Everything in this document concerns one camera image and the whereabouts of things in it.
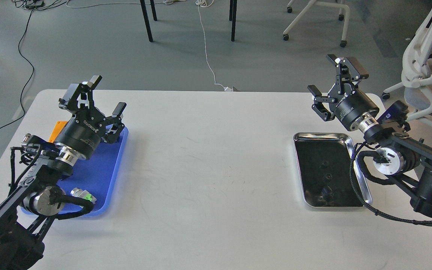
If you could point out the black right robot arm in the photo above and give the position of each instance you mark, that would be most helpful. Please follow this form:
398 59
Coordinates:
388 156

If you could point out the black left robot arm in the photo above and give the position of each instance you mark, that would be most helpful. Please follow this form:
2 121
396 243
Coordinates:
35 200

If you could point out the silver metal tray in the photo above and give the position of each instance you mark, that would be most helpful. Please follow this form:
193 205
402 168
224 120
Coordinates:
348 187

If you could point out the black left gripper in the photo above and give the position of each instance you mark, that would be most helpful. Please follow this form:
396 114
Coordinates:
88 126

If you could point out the orange plastic box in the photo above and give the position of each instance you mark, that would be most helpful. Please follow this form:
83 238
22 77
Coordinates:
58 127

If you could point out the green and white connector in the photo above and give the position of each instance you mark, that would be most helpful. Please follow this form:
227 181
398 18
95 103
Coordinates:
84 194

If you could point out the blue plastic tray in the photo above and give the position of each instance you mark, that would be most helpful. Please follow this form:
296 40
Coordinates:
98 174

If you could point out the white chair base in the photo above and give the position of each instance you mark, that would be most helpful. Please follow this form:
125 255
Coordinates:
319 12

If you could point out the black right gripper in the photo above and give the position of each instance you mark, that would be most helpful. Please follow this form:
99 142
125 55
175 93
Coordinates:
353 103

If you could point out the black table leg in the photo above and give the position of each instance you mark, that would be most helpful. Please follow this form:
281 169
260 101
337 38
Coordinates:
146 17
233 5

